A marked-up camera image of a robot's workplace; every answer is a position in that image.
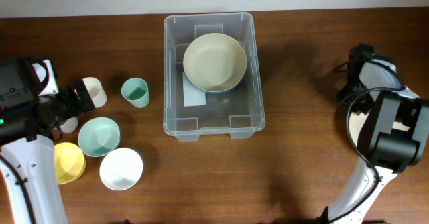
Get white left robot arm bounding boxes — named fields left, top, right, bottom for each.
left=1, top=57, right=95, bottom=223

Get white label sticker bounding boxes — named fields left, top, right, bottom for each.
left=182, top=73, right=206, bottom=107

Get cream cup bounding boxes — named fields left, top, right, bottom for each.
left=83, top=77, right=107, bottom=108

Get yellow small bowl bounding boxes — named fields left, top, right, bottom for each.
left=54, top=142, right=86, bottom=185

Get clear plastic storage container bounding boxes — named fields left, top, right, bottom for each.
left=163, top=12, right=266, bottom=142

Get light grey cup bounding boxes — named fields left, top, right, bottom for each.
left=60, top=117, right=78, bottom=133

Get cream bowl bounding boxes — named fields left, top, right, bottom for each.
left=349, top=113, right=369, bottom=146
left=183, top=33, right=247, bottom=91

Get white small bowl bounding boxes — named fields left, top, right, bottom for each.
left=99, top=148, right=144, bottom=191

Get mint green cup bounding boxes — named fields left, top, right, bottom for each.
left=121, top=78, right=150, bottom=108

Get mint green small bowl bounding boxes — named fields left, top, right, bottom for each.
left=78, top=117, right=121, bottom=157

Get dark blue bowl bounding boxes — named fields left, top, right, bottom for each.
left=194, top=81, right=243, bottom=94

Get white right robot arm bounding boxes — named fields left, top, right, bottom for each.
left=320, top=44, right=428, bottom=223

